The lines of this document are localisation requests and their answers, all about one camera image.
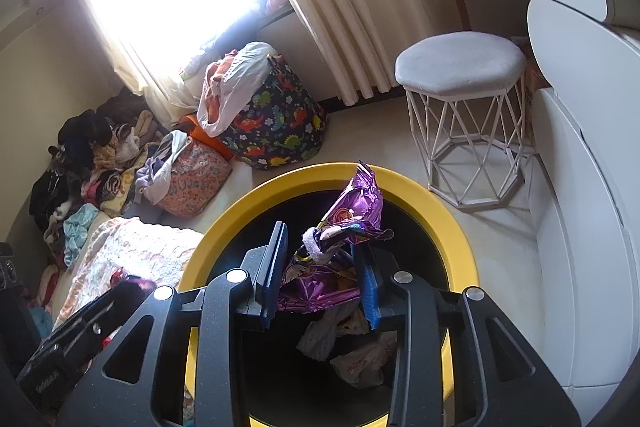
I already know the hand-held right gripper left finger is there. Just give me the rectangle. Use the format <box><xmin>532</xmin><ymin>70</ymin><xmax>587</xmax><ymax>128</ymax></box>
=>
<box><xmin>65</xmin><ymin>221</ymin><xmax>290</xmax><ymax>427</ymax></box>

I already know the white wire frame stool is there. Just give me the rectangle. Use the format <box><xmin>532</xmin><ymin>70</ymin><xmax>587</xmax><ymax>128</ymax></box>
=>
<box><xmin>395</xmin><ymin>32</ymin><xmax>529</xmax><ymax>214</ymax></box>

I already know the orange and white quilted blanket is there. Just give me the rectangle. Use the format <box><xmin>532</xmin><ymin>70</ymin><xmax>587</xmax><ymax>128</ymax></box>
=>
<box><xmin>52</xmin><ymin>217</ymin><xmax>207</xmax><ymax>334</ymax></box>

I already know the white plastic bag red print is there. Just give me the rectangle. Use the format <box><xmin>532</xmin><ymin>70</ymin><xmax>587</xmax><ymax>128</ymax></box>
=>
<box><xmin>329</xmin><ymin>332</ymin><xmax>397</xmax><ymax>389</ymax></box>

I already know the white foam fruit net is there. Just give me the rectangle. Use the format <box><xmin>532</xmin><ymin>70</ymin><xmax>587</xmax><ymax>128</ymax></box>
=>
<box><xmin>296</xmin><ymin>316</ymin><xmax>347</xmax><ymax>364</ymax></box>

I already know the purple foil snack wrapper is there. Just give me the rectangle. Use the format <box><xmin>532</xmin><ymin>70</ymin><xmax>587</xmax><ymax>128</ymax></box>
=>
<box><xmin>277</xmin><ymin>159</ymin><xmax>396</xmax><ymax>314</ymax></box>

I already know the long cream curtain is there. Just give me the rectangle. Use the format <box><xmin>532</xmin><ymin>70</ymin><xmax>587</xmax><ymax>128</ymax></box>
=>
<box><xmin>239</xmin><ymin>0</ymin><xmax>463</xmax><ymax>106</ymax></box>

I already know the light blue cloth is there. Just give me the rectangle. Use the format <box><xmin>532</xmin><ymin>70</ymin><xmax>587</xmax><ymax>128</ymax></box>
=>
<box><xmin>62</xmin><ymin>203</ymin><xmax>102</xmax><ymax>266</ymax></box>

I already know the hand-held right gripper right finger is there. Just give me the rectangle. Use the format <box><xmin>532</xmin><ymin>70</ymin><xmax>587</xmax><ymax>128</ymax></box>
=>
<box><xmin>351</xmin><ymin>244</ymin><xmax>581</xmax><ymax>427</ymax></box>

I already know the yellow rimmed black trash bin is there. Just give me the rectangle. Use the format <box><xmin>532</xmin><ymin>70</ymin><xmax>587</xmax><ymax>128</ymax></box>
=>
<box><xmin>177</xmin><ymin>162</ymin><xmax>481</xmax><ymax>427</ymax></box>

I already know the orange fabric bag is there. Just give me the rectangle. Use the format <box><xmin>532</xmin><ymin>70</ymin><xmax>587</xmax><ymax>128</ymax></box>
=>
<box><xmin>177</xmin><ymin>114</ymin><xmax>237</xmax><ymax>161</ymax></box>

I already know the dinosaur print laundry bag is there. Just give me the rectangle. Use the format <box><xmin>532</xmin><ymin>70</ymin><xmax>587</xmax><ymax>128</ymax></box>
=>
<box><xmin>219</xmin><ymin>54</ymin><xmax>329</xmax><ymax>171</ymax></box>

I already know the short cream curtain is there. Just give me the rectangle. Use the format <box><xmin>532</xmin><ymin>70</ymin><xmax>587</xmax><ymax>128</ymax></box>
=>
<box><xmin>65</xmin><ymin>0</ymin><xmax>203</xmax><ymax>128</ymax></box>

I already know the pile of mixed clothes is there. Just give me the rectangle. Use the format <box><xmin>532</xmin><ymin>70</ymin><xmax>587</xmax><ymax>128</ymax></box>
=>
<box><xmin>29</xmin><ymin>87</ymin><xmax>167</xmax><ymax>269</ymax></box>

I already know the white bag with orange clothes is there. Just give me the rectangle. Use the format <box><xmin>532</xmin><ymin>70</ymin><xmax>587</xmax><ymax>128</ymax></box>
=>
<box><xmin>196</xmin><ymin>41</ymin><xmax>274</xmax><ymax>138</ymax></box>

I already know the floral pink storage bag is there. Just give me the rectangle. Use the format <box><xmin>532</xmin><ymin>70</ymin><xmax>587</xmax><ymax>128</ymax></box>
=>
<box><xmin>155</xmin><ymin>139</ymin><xmax>234</xmax><ymax>219</ymax></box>

